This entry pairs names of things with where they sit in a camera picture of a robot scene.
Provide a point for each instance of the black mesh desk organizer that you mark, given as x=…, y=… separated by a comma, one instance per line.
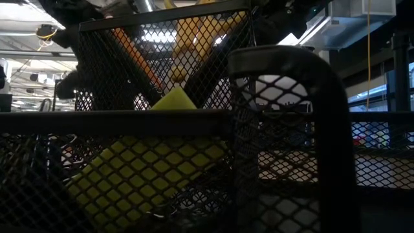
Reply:
x=129, y=122

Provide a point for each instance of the black monitor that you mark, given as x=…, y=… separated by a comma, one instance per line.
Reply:
x=4, y=102

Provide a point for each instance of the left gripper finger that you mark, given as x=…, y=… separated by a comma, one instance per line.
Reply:
x=68, y=86

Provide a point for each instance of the black aluminium rig frame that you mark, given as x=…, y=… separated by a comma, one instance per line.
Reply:
x=401, y=81

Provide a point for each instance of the black office chair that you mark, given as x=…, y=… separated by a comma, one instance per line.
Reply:
x=45, y=105

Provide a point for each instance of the yellow sticky note pad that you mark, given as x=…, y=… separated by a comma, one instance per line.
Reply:
x=174, y=100

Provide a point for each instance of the red object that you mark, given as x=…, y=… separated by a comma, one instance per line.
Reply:
x=359, y=141

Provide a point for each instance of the black binder clip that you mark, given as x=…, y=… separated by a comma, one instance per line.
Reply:
x=73, y=139

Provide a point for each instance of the large window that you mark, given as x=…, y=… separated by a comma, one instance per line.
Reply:
x=372, y=97

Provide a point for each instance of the large silver air duct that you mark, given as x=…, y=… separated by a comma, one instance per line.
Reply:
x=355, y=26

